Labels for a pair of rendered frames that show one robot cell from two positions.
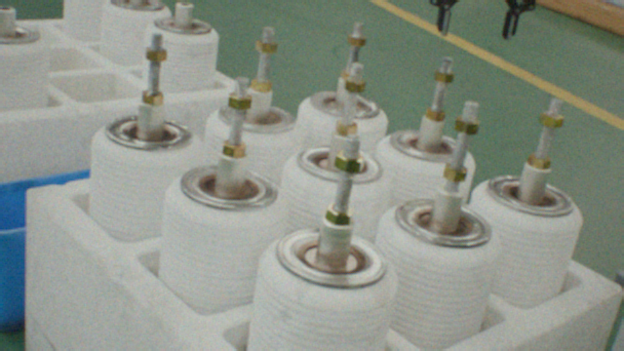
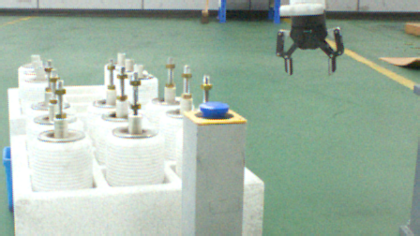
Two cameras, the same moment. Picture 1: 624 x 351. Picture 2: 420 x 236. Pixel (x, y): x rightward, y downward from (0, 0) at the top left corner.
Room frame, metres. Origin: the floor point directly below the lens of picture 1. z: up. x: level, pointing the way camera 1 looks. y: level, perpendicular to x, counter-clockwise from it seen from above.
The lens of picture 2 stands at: (-0.29, -0.67, 0.50)
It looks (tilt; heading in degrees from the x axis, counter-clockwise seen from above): 14 degrees down; 32
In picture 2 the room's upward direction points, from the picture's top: straight up
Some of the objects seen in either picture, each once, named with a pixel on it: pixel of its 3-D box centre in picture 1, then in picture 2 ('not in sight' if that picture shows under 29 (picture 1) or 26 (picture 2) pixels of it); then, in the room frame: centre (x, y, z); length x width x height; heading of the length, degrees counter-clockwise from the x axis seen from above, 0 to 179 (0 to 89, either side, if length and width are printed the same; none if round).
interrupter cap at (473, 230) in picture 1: (443, 223); (135, 132); (0.56, -0.11, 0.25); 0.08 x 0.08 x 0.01
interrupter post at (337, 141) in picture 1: (341, 151); (122, 110); (0.64, -0.02, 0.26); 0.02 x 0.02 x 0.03
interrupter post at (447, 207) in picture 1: (446, 209); (135, 125); (0.56, -0.11, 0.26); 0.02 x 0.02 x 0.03
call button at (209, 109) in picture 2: not in sight; (214, 111); (0.49, -0.28, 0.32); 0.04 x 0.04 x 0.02
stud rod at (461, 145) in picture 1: (460, 150); (135, 95); (0.56, -0.11, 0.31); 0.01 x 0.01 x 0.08; 81
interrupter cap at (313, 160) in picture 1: (339, 165); (122, 117); (0.64, -0.02, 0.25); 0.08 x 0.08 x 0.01
